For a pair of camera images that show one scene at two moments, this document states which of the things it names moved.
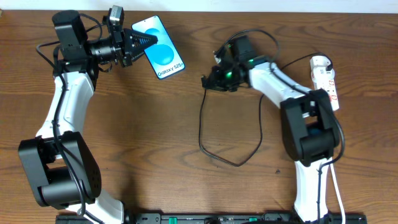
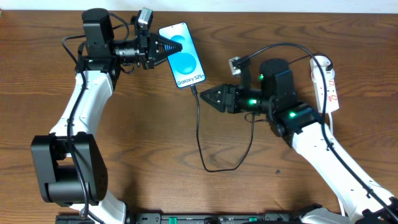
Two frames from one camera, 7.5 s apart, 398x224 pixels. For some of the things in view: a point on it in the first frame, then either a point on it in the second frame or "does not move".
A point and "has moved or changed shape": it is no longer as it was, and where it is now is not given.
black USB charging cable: [262, 98] to [252, 114]
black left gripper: [122, 42] to [148, 49]
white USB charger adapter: [319, 73] does not move
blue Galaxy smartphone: [163, 55] has moved or changed shape
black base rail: [217, 218] does not move
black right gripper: [213, 81] to [224, 102]
